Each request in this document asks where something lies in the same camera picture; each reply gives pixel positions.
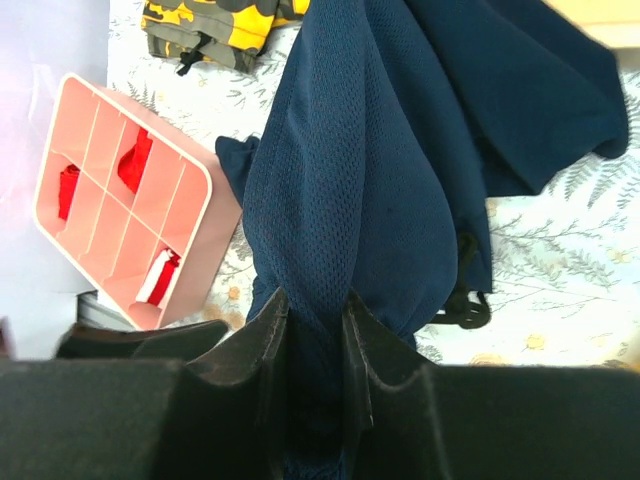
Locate camouflage shorts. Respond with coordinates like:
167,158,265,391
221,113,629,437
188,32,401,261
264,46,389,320
141,0,310,76

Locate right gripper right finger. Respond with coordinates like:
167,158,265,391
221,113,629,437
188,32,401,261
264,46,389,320
342,294,639,480

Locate navy blue shorts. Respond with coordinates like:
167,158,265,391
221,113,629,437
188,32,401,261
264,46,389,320
216,1,629,479

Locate red white cloth in tray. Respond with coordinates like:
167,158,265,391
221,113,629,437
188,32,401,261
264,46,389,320
135,248,181,308

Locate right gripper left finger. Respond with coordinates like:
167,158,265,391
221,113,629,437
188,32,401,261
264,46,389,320
1,291,288,479

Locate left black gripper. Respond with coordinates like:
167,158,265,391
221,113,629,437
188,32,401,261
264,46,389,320
54,320,229,360

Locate pink divided organizer tray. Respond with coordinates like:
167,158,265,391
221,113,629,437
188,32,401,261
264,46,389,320
34,74,241,330

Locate red cloth in tray rear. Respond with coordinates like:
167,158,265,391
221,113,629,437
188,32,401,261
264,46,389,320
117,127,153,194

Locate red cloth in tray front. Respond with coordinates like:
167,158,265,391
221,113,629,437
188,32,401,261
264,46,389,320
58,164,80,221

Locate floral table mat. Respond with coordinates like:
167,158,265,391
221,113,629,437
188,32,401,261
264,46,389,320
107,1,639,369

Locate wooden clothes rack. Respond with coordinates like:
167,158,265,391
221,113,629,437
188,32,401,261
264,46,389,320
545,0,640,49

